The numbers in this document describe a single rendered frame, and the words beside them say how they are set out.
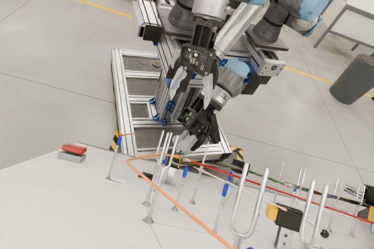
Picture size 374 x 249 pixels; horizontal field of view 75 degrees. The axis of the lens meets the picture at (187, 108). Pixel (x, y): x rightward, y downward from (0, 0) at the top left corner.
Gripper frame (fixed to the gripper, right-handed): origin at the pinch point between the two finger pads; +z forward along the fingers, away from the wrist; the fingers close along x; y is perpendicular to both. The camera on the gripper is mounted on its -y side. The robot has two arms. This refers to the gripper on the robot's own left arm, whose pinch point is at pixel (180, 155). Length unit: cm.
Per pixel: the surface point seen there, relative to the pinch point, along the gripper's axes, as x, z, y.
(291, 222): 40.4, -6.5, 8.5
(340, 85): -113, -181, -281
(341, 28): -192, -310, -320
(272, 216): 38.1, -5.3, 10.1
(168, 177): 8.3, 5.4, 6.9
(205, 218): 29.2, 3.1, 12.5
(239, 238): 48, -5, 35
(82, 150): -1.6, 11.4, 27.3
